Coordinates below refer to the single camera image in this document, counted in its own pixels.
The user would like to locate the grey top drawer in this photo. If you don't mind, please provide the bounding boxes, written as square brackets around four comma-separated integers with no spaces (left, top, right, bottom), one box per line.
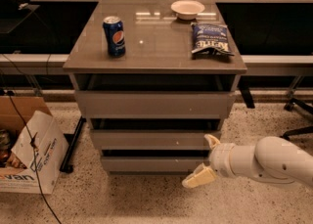
[75,91,235,119]

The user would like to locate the blue Kettle chips bag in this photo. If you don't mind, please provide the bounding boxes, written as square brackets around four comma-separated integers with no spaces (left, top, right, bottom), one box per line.
[191,22,233,56]

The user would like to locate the blue Pepsi can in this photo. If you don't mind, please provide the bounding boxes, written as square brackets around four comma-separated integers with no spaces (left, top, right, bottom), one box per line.
[103,16,126,57]

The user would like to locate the white bowl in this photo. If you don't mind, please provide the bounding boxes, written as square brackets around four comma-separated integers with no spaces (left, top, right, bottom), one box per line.
[171,0,205,21]

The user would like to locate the black table leg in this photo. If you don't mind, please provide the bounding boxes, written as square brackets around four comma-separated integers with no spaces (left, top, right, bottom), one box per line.
[60,117,86,173]

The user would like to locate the grey drawer cabinet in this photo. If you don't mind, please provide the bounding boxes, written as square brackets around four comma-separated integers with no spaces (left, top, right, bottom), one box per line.
[64,0,246,175]

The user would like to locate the grey bottom drawer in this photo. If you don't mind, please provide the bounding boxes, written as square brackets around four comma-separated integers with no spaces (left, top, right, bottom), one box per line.
[100,157,207,173]

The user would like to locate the grey drawer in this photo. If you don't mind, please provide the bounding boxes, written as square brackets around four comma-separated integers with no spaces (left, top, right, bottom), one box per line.
[90,130,221,150]
[100,157,207,173]
[75,91,235,119]

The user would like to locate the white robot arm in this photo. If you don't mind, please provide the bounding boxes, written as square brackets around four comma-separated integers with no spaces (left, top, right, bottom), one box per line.
[182,134,313,188]

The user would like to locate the black office chair base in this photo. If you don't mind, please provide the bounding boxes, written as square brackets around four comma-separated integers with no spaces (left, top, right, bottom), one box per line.
[281,97,313,142]

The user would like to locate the white cardboard box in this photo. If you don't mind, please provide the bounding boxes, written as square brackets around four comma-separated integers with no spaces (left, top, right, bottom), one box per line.
[0,96,68,195]

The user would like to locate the black cable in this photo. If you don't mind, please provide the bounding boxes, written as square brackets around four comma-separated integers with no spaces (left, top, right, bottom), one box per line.
[0,53,63,224]

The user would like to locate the grey middle drawer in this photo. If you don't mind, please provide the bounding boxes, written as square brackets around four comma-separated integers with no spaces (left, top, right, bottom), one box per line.
[90,130,221,150]

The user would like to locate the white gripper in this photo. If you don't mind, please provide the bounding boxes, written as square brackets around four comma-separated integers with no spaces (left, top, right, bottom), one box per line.
[182,134,235,189]

